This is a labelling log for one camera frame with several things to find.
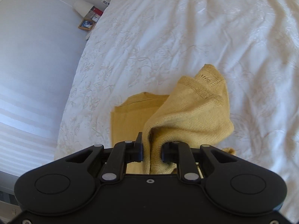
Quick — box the yellow knit sweater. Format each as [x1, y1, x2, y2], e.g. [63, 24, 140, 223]
[110, 64, 234, 175]

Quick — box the red bottle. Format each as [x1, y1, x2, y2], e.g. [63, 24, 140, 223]
[90, 6, 103, 17]

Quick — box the left white nightstand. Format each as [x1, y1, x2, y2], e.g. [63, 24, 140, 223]
[85, 31, 92, 40]

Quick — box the small white alarm clock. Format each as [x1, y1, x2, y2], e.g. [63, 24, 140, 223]
[91, 14, 100, 23]

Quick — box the left wooden photo frame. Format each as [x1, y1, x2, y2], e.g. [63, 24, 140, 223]
[78, 19, 96, 31]

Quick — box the white embroidered bedspread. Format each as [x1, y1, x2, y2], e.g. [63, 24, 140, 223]
[55, 0, 298, 222]

